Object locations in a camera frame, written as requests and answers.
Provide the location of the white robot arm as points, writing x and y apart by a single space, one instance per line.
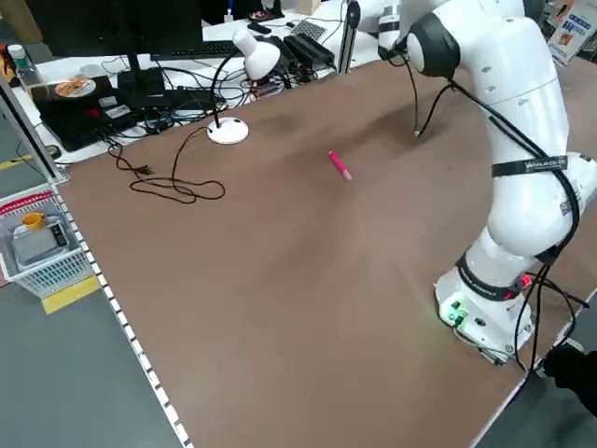
513 140

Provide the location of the pink red highlighter pen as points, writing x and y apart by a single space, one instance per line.
339 164

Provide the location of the white desk lamp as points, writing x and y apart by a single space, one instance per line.
261 56

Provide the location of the black power supply unit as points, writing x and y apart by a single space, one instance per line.
308 49

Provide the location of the grey perforated plate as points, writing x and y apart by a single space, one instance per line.
308 29

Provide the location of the black keyboard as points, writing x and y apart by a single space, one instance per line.
196 49

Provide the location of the black handheld device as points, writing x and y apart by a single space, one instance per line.
58 234

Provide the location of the black equipment case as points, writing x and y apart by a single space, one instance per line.
74 121

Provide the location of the white plastic basket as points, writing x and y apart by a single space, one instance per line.
51 275

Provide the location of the tape roll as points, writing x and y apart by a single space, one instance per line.
53 150

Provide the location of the grey tray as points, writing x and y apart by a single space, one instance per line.
37 245

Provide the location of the orange printed disc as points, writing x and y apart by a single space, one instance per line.
72 87

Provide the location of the yellow cup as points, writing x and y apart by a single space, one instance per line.
31 221

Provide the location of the black computer monitor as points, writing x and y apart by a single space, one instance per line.
116 23

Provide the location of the clear plastic bottle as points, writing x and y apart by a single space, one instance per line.
21 65

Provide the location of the aluminium frame post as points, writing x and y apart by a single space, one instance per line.
349 37

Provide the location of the aluminium corner post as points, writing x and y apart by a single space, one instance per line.
28 126

